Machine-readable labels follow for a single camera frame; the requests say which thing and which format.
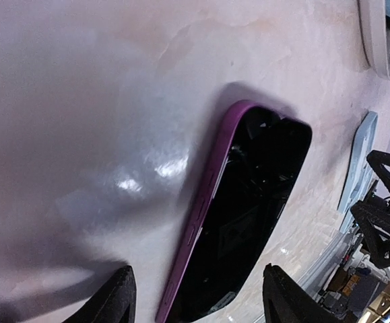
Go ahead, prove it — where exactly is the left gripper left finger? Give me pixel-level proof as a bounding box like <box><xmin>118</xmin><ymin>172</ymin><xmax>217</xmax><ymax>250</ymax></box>
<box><xmin>63</xmin><ymin>265</ymin><xmax>137</xmax><ymax>323</ymax></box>

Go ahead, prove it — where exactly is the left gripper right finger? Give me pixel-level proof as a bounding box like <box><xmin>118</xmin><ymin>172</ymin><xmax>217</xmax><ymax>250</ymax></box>
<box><xmin>262</xmin><ymin>264</ymin><xmax>353</xmax><ymax>323</ymax></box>

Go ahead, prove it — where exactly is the light blue phone case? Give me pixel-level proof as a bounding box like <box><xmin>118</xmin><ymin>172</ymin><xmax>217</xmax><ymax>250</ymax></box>
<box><xmin>337</xmin><ymin>111</ymin><xmax>378</xmax><ymax>234</ymax></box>

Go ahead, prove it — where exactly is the purple edged black phone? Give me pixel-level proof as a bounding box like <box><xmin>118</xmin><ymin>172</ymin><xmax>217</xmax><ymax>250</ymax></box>
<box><xmin>156</xmin><ymin>100</ymin><xmax>313</xmax><ymax>322</ymax></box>

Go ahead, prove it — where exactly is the grey ceramic plate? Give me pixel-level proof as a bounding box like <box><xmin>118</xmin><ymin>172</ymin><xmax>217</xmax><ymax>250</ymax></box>
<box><xmin>358</xmin><ymin>0</ymin><xmax>390</xmax><ymax>80</ymax></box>

